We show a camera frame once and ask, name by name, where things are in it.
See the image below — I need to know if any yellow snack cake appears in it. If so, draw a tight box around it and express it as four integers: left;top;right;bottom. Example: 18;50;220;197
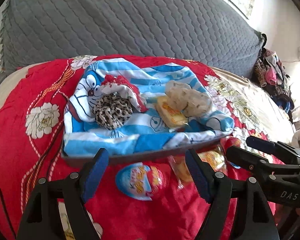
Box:
168;146;228;189
155;96;188;129

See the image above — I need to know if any sheer pink scrunchie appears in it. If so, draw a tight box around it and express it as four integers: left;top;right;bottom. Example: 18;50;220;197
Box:
165;81;215;118

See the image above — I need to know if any blue red surprise egg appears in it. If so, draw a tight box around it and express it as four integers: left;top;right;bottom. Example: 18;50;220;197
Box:
220;136;242;156
115;162;167;201

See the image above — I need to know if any leopard print scrunchie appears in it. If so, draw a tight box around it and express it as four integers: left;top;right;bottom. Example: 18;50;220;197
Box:
92;93;133;130

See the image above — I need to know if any red white cherry scrunchie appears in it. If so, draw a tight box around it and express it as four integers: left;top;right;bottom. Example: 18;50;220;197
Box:
101;74;148;113

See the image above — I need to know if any pile of clothes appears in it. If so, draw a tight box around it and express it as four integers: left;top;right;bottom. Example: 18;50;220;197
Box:
251;34;294;121

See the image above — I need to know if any blue striped cartoon cloth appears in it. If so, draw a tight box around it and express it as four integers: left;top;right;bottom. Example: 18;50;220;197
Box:
63;58;235;157

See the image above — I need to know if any grey quilted pillow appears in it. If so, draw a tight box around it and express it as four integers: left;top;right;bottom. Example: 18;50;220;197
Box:
0;0;264;77

